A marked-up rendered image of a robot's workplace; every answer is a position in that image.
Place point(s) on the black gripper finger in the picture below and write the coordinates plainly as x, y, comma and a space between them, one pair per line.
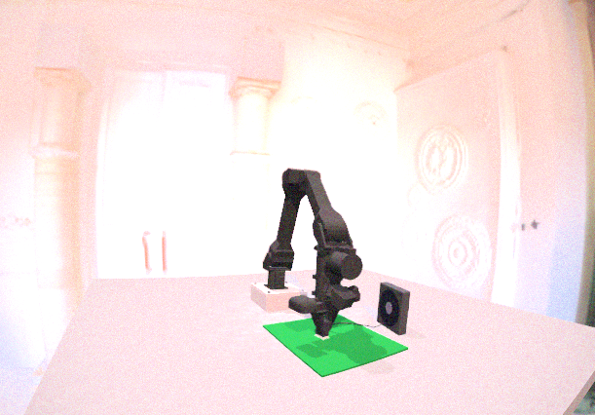
331, 315
318, 317

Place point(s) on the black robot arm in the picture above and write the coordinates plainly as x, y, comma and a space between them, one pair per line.
335, 252

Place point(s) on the green circuit board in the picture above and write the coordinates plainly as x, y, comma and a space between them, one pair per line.
347, 346

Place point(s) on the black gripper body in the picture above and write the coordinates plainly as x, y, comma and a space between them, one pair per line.
304, 305

